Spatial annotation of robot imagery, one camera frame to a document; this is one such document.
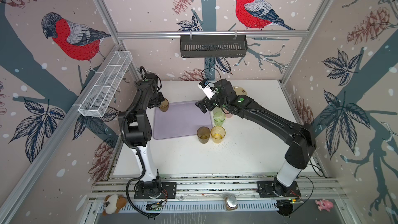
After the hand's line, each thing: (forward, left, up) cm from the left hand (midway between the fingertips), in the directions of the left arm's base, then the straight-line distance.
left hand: (158, 103), depth 93 cm
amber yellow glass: (-16, -37, -11) cm, 41 cm away
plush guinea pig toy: (-50, +14, -10) cm, 52 cm away
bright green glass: (-5, -38, -10) cm, 40 cm away
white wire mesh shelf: (-1, +23, +18) cm, 30 cm away
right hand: (-7, -26, +13) cm, 30 cm away
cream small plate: (+19, -56, -11) cm, 60 cm away
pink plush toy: (-51, -81, -8) cm, 97 cm away
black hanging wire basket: (+36, -35, +17) cm, 53 cm away
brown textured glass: (-3, -5, +2) cm, 6 cm away
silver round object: (-50, -39, -4) cm, 64 cm away
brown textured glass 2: (-16, -28, -11) cm, 34 cm away
